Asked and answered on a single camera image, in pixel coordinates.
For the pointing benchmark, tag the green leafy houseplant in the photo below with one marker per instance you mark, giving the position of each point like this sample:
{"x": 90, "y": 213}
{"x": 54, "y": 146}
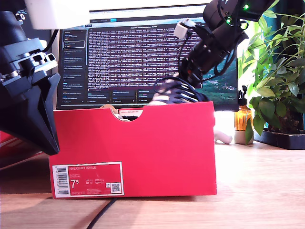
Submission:
{"x": 274, "y": 78}

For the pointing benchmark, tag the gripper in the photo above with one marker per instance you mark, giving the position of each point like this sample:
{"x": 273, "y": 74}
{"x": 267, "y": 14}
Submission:
{"x": 197, "y": 62}

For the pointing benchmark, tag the large black computer monitor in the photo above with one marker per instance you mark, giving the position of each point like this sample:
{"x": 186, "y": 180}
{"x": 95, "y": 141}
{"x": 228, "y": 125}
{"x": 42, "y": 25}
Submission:
{"x": 143, "y": 59}

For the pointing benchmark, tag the arm white camera box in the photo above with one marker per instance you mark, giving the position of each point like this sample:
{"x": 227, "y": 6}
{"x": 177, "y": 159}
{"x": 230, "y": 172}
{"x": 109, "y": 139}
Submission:
{"x": 180, "y": 31}
{"x": 59, "y": 16}

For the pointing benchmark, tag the amber pump bottle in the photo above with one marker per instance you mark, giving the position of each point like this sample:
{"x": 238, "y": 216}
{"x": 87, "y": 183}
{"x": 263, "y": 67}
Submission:
{"x": 241, "y": 119}

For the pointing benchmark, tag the blue white sneaker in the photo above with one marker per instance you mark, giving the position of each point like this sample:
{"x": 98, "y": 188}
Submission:
{"x": 171, "y": 96}
{"x": 129, "y": 117}

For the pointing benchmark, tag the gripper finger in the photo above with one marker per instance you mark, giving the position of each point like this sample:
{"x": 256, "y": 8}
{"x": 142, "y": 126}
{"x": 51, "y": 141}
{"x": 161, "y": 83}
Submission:
{"x": 17, "y": 119}
{"x": 47, "y": 100}

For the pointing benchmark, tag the cream round jar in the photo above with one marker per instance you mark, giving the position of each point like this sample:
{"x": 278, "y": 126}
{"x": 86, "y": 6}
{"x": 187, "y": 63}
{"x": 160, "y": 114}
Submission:
{"x": 239, "y": 138}

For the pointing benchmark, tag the dark teal curtain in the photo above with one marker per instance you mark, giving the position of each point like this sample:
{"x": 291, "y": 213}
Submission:
{"x": 293, "y": 7}

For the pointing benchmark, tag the red shoebox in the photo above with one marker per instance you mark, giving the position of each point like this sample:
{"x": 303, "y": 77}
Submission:
{"x": 155, "y": 155}

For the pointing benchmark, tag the black planter tray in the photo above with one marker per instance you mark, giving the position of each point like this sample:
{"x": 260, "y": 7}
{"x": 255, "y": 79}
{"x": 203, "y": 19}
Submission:
{"x": 286, "y": 140}

